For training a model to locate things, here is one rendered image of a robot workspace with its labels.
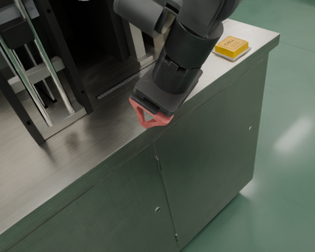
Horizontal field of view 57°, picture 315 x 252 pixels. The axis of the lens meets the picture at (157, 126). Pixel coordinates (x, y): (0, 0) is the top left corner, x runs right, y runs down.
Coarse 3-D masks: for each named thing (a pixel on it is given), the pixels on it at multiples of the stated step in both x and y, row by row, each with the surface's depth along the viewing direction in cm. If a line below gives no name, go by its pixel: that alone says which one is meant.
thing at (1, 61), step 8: (48, 0) 99; (56, 0) 101; (56, 8) 102; (56, 16) 103; (64, 16) 105; (40, 24) 101; (64, 24) 107; (40, 32) 102; (64, 32) 108; (72, 32) 110; (48, 40) 106; (32, 48) 103; (0, 56) 97; (0, 64) 99
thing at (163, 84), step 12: (168, 60) 36; (156, 72) 39; (168, 72) 37; (180, 72) 36; (192, 72) 36; (144, 84) 39; (156, 84) 40; (168, 84) 38; (180, 84) 38; (192, 84) 42; (144, 96) 39; (156, 96) 39; (168, 96) 39; (180, 96) 40; (168, 108) 38
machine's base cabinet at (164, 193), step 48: (240, 96) 96; (144, 144) 74; (192, 144) 90; (240, 144) 114; (96, 192) 70; (144, 192) 84; (192, 192) 106; (48, 240) 67; (96, 240) 80; (144, 240) 98
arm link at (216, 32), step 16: (160, 16) 33; (176, 16) 32; (160, 32) 35; (176, 32) 32; (192, 32) 31; (208, 32) 31; (176, 48) 34; (192, 48) 33; (208, 48) 33; (192, 64) 35
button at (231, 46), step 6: (228, 36) 87; (222, 42) 85; (228, 42) 84; (234, 42) 84; (240, 42) 83; (246, 42) 83; (216, 48) 85; (222, 48) 83; (228, 48) 82; (234, 48) 82; (240, 48) 82; (246, 48) 84; (228, 54) 83; (234, 54) 82
